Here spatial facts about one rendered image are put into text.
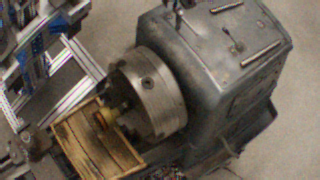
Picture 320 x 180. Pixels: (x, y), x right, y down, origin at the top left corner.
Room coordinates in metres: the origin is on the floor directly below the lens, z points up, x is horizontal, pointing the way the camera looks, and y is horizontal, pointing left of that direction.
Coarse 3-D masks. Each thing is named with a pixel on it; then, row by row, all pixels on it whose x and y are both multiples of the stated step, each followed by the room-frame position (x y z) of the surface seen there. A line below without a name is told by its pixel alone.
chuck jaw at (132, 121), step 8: (128, 112) 0.71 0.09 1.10; (136, 112) 0.72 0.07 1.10; (120, 120) 0.68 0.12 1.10; (128, 120) 0.68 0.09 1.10; (136, 120) 0.69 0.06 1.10; (120, 128) 0.65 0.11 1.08; (128, 128) 0.65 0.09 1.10; (136, 128) 0.66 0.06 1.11; (144, 128) 0.66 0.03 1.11; (144, 136) 0.63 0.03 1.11; (152, 136) 0.65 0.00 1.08; (160, 136) 0.65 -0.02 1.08
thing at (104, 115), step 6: (102, 108) 0.70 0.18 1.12; (108, 108) 0.70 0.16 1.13; (114, 108) 0.71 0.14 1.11; (96, 114) 0.68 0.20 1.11; (102, 114) 0.68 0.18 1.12; (108, 114) 0.68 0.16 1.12; (114, 114) 0.69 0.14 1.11; (120, 114) 0.70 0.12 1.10; (96, 120) 0.67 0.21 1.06; (102, 120) 0.66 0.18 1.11; (108, 120) 0.66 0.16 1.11; (114, 120) 0.67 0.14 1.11; (102, 126) 0.64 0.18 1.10; (108, 126) 0.65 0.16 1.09; (114, 126) 0.66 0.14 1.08
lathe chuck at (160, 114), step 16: (112, 64) 0.84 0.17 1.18; (128, 64) 0.82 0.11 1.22; (144, 64) 0.82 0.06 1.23; (128, 80) 0.76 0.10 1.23; (160, 80) 0.77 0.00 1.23; (144, 96) 0.72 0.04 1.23; (160, 96) 0.73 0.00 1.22; (144, 112) 0.69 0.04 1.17; (160, 112) 0.69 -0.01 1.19; (176, 112) 0.71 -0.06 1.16; (160, 128) 0.65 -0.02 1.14; (176, 128) 0.68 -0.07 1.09
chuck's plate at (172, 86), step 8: (136, 48) 0.91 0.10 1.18; (144, 48) 0.90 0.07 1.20; (144, 56) 0.86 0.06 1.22; (152, 56) 0.86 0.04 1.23; (152, 64) 0.82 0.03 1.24; (160, 64) 0.83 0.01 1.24; (160, 72) 0.80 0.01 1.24; (168, 72) 0.80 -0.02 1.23; (168, 80) 0.78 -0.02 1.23; (168, 88) 0.76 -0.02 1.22; (176, 88) 0.76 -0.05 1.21; (176, 96) 0.74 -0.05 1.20; (176, 104) 0.72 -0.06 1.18; (184, 104) 0.73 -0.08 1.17; (184, 112) 0.72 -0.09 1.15; (184, 120) 0.71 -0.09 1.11
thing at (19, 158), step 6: (36, 126) 0.62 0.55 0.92; (12, 138) 0.52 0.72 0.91; (12, 144) 0.48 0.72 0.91; (12, 150) 0.45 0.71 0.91; (18, 150) 0.46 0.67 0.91; (12, 156) 0.41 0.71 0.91; (18, 156) 0.43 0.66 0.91; (24, 156) 0.44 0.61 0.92; (18, 162) 0.39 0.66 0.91; (30, 168) 0.38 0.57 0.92; (60, 168) 0.45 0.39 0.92
